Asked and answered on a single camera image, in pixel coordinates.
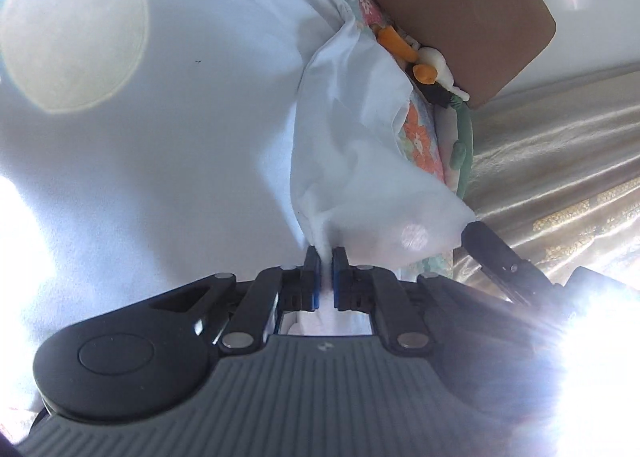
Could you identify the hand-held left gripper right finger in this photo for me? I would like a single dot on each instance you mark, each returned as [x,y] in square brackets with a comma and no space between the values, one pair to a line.
[340,283]

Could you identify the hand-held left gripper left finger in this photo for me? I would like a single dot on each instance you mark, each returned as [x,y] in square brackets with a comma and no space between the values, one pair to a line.
[312,283]

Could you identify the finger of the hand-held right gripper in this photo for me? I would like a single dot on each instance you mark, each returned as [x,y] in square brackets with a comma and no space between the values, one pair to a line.
[492,249]

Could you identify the white fleece garment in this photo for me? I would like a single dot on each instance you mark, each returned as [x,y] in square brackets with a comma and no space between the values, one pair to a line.
[350,162]

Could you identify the golden satin cloth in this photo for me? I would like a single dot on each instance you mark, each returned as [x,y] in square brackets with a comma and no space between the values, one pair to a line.
[550,152]

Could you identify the green plush toy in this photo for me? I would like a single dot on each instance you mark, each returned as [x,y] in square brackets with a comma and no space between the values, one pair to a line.
[467,137]

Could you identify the floral quilt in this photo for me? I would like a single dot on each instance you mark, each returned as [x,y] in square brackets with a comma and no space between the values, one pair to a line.
[420,137]

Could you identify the brown pillow with cloud embroidery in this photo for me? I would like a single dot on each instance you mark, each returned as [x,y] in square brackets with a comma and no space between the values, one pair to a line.
[450,27]

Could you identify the white and orange plush toy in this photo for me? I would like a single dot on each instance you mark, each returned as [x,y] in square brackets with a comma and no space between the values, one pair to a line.
[397,43]

